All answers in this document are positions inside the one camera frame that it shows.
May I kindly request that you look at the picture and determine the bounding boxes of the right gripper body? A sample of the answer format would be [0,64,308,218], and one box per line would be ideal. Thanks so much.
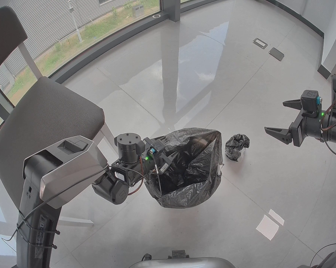
[288,111,324,147]

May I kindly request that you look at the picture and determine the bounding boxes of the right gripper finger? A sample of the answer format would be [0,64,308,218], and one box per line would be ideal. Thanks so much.
[264,126,293,145]
[282,98,305,111]

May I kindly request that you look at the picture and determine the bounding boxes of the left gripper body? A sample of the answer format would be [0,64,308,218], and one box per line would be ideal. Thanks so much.
[142,156,172,176]

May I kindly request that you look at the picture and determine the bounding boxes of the black plastic bag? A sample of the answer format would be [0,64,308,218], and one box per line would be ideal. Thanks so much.
[144,127,224,209]

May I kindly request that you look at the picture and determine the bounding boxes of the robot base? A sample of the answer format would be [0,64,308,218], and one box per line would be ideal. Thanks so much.
[128,250,236,268]

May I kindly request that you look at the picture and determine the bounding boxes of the crumpled black plastic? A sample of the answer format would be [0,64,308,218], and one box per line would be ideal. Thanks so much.
[225,133,250,162]

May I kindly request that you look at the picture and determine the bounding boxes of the window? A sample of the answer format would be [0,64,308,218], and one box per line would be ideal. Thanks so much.
[0,0,265,140]

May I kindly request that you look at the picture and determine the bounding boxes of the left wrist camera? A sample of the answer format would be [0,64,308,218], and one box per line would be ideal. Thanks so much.
[144,138,166,158]

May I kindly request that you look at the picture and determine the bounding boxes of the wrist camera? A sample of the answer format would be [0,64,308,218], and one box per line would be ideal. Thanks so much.
[144,138,166,158]
[300,90,323,118]

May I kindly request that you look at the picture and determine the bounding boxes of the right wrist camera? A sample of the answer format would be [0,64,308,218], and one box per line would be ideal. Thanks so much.
[300,90,323,118]

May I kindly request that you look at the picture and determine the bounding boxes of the black cable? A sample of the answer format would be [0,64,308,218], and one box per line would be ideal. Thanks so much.
[309,243,336,268]

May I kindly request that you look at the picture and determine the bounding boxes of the grey chair with white frame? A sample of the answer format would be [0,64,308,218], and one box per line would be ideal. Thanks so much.
[0,6,116,229]

